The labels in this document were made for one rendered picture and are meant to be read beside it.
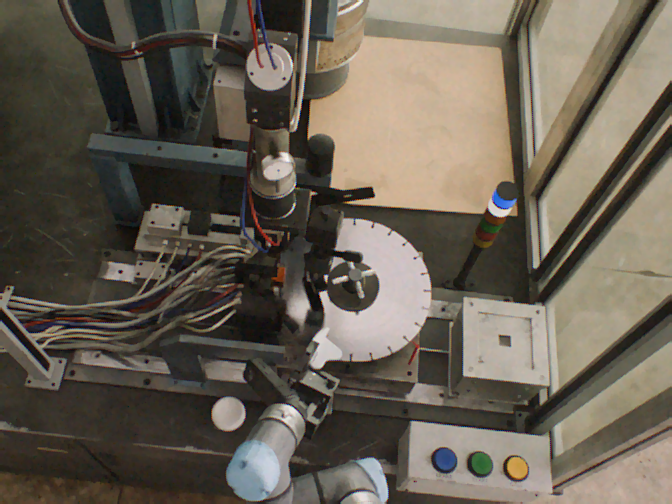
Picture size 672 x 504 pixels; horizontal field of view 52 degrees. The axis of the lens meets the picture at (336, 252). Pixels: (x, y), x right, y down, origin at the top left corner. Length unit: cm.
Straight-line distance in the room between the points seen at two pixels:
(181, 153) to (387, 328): 57
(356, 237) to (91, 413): 68
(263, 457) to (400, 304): 52
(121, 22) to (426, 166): 84
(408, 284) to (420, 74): 81
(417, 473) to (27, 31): 163
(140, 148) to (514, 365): 91
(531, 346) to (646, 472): 112
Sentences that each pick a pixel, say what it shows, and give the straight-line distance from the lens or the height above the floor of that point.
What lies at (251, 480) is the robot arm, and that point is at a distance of 105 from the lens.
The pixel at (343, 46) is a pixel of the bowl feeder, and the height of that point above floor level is 97.
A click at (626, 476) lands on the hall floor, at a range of 253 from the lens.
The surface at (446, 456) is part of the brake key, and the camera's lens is 139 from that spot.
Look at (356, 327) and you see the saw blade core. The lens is 140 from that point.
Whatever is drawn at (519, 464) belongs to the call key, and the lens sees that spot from 143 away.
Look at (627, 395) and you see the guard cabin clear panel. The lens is 126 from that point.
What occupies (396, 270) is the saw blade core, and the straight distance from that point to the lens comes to 146.
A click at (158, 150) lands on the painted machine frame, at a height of 105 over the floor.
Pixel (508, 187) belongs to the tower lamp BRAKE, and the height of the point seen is 116.
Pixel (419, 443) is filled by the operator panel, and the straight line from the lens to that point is 140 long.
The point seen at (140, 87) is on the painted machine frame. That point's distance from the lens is 175.
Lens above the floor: 223
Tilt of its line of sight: 61 degrees down
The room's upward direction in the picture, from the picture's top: 8 degrees clockwise
